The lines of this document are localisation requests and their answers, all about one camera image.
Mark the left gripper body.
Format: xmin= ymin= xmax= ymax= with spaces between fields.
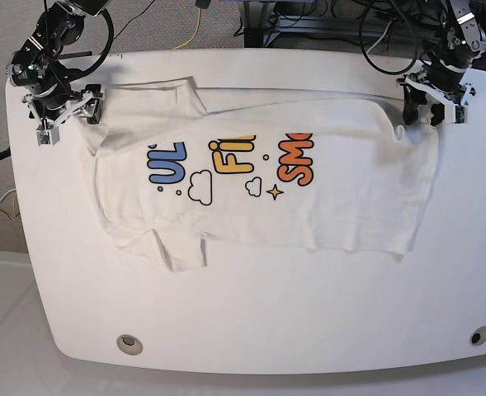
xmin=397 ymin=62 xmax=476 ymax=122

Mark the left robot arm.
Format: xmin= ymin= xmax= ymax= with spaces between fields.
xmin=358 ymin=1 xmax=486 ymax=126

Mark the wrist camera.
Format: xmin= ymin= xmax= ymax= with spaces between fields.
xmin=455 ymin=105 xmax=468 ymax=124
xmin=36 ymin=126 xmax=59 ymax=146

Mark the white printed T-shirt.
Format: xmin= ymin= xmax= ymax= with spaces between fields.
xmin=76 ymin=78 xmax=439 ymax=271

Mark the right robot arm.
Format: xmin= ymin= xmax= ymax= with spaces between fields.
xmin=7 ymin=1 xmax=115 ymax=134

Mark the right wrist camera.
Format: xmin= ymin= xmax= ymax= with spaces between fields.
xmin=36 ymin=126 xmax=59 ymax=146

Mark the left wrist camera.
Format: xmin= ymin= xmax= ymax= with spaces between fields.
xmin=455 ymin=105 xmax=468 ymax=124

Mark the table cable grommet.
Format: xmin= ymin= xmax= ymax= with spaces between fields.
xmin=469 ymin=326 xmax=486 ymax=346
xmin=116 ymin=334 xmax=143 ymax=356

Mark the right table cable grommet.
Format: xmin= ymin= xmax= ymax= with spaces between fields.
xmin=469 ymin=326 xmax=486 ymax=346

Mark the left table cable grommet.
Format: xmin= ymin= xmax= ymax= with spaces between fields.
xmin=116 ymin=334 xmax=143 ymax=356

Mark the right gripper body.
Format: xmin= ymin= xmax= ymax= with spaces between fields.
xmin=22 ymin=84 xmax=102 ymax=128

